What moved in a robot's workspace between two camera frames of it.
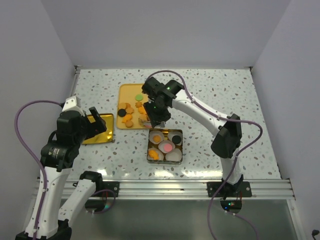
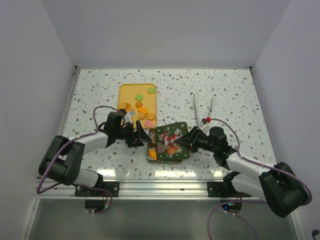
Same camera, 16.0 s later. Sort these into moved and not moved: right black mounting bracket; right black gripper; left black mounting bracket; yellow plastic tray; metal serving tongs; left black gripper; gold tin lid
Moved: left black gripper; metal serving tongs; right black gripper; gold tin lid
Not moved: right black mounting bracket; left black mounting bracket; yellow plastic tray
